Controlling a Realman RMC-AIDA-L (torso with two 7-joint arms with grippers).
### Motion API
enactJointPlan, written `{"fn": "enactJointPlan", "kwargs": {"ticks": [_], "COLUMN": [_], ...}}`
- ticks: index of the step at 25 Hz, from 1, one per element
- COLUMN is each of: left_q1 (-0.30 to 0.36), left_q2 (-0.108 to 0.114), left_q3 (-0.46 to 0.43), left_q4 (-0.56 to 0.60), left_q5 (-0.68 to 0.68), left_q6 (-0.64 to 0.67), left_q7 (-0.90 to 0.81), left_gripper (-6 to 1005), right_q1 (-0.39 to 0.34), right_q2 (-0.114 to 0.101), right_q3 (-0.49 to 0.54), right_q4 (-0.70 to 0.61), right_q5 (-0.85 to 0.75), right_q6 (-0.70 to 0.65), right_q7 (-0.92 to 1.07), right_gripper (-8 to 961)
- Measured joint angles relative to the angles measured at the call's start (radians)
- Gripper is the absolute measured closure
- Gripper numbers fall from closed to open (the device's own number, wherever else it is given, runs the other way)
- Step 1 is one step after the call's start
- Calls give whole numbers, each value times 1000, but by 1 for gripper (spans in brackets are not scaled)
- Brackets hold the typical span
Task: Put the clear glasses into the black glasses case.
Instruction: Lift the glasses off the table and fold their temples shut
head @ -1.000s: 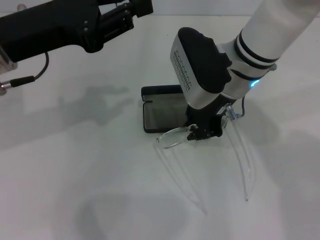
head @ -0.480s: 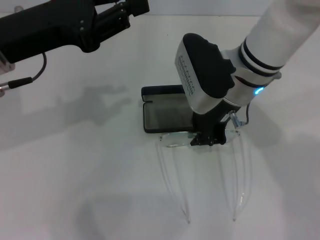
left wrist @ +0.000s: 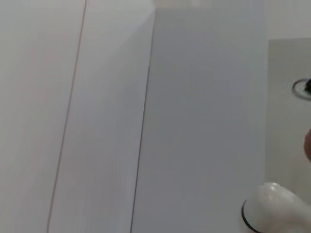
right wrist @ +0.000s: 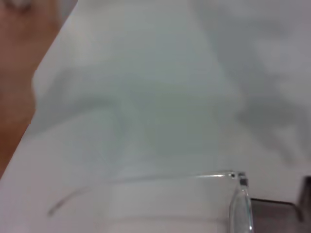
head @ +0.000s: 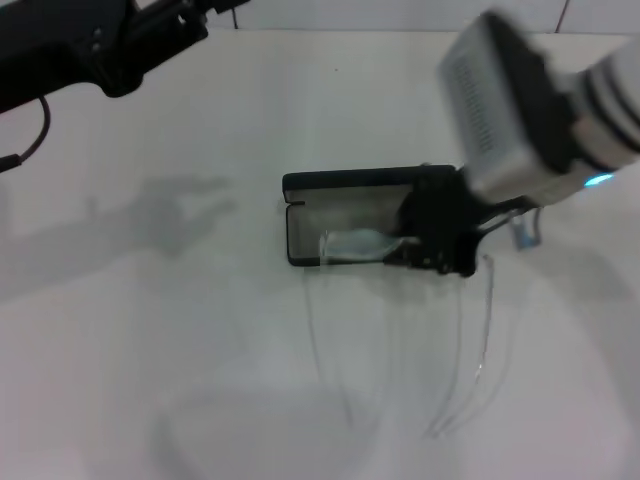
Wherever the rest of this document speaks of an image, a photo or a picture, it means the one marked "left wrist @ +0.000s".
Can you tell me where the round ceiling fixture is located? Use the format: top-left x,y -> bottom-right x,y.
292,77 -> 311,100

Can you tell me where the brownish rounded object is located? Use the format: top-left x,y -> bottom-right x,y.
304,128 -> 311,161

